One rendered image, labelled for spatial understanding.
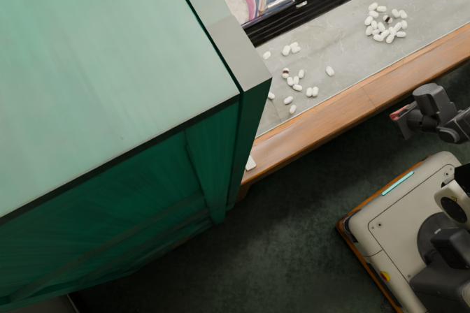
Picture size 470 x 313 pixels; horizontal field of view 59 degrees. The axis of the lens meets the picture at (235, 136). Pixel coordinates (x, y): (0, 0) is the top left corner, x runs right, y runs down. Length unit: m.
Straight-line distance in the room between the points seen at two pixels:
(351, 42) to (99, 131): 1.35
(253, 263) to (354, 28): 1.19
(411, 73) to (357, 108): 0.25
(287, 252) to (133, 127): 1.83
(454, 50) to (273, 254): 1.20
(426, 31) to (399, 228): 0.84
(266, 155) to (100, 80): 1.07
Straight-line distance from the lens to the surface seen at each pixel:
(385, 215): 1.97
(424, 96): 1.08
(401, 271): 1.99
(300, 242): 2.15
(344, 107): 1.49
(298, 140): 1.42
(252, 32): 1.17
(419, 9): 1.79
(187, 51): 0.36
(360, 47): 1.63
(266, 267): 2.13
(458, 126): 1.04
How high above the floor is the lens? 2.11
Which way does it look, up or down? 75 degrees down
